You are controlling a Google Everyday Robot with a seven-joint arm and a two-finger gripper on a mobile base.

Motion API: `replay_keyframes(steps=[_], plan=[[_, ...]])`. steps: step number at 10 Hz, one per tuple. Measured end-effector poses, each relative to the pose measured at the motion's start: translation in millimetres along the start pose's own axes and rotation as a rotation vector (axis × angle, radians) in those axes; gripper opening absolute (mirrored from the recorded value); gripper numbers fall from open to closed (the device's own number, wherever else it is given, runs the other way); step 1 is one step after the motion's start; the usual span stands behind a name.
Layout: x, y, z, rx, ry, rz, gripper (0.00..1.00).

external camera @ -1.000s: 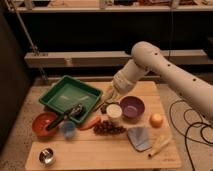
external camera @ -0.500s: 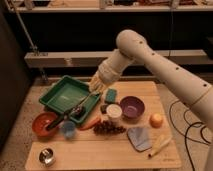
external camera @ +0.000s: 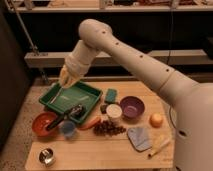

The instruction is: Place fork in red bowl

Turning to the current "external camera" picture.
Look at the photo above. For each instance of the small dark green object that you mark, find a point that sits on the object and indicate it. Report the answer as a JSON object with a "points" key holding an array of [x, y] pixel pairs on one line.
{"points": [[103, 108]]}

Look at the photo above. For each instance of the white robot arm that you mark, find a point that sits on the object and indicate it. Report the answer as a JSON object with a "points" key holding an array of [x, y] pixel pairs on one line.
{"points": [[192, 101]]}

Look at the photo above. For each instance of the red bowl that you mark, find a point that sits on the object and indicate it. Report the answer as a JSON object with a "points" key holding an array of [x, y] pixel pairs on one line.
{"points": [[41, 122]]}

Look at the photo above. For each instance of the teal sponge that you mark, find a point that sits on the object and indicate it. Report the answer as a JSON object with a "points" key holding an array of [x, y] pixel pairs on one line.
{"points": [[110, 96]]}

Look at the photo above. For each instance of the bunch of dark grapes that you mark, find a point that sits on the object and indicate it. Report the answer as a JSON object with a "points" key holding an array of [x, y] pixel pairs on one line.
{"points": [[108, 128]]}

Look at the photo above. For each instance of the yellow handled brush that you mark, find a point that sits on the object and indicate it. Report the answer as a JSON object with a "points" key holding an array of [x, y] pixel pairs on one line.
{"points": [[158, 144]]}

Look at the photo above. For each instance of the small metal cup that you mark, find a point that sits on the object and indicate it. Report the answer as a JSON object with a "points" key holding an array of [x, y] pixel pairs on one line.
{"points": [[46, 157]]}

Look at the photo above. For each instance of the green plastic tray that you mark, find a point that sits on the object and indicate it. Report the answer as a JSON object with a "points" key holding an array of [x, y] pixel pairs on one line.
{"points": [[79, 93]]}

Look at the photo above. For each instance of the blue grey cloth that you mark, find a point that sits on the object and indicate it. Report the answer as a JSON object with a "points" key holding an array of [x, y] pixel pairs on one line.
{"points": [[139, 138]]}

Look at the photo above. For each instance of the orange fruit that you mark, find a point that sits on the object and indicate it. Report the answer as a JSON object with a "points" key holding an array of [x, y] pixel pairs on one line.
{"points": [[156, 120]]}

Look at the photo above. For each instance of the black handled scoop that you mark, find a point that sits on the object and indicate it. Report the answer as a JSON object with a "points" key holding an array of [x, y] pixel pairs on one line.
{"points": [[75, 111]]}

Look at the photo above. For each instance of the white metal shelf rack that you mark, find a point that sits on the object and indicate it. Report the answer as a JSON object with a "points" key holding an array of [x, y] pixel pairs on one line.
{"points": [[178, 38]]}

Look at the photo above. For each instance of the white cup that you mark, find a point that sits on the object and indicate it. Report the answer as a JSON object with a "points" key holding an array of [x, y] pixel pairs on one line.
{"points": [[114, 111]]}

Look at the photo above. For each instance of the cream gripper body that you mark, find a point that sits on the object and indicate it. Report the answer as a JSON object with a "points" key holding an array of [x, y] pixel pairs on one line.
{"points": [[68, 77]]}

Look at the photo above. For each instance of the orange carrot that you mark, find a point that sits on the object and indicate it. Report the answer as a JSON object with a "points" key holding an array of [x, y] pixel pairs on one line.
{"points": [[90, 124]]}

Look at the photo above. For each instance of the blue plastic cup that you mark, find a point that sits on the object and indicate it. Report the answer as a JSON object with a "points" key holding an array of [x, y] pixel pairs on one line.
{"points": [[68, 129]]}

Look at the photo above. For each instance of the purple bowl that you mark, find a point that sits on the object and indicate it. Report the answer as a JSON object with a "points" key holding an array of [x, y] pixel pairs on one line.
{"points": [[132, 107]]}

